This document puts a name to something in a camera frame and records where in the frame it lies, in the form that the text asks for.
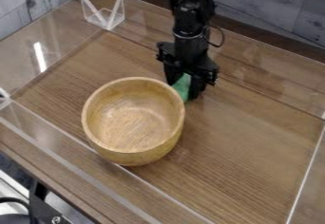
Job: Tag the black table frame bracket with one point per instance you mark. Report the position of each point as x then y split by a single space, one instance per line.
42 214

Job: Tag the clear acrylic tray wall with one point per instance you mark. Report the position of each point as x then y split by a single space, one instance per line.
248 163

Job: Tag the round wooden bowl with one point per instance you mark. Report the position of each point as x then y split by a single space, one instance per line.
132 119

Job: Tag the green rectangular stick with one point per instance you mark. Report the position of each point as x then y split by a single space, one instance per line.
181 86

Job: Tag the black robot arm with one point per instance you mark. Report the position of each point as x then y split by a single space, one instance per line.
192 15

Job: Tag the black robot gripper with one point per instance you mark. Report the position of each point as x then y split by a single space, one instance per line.
185 56

